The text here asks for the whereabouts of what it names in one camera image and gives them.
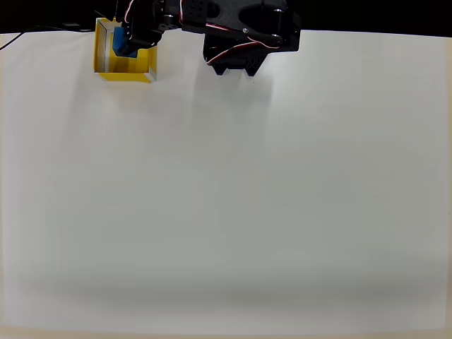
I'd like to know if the yellow open cardboard box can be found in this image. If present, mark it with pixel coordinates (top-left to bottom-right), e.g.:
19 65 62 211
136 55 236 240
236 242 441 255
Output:
93 17 158 85

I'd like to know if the blue cube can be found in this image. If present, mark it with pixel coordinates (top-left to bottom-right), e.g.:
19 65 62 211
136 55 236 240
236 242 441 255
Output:
112 27 139 59

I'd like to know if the thin black table cable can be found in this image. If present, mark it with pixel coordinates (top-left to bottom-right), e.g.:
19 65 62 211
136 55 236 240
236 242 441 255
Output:
0 23 96 50

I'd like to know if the red white servo wire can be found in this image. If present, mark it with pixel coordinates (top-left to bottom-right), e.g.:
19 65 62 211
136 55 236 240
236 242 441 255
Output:
206 20 284 67

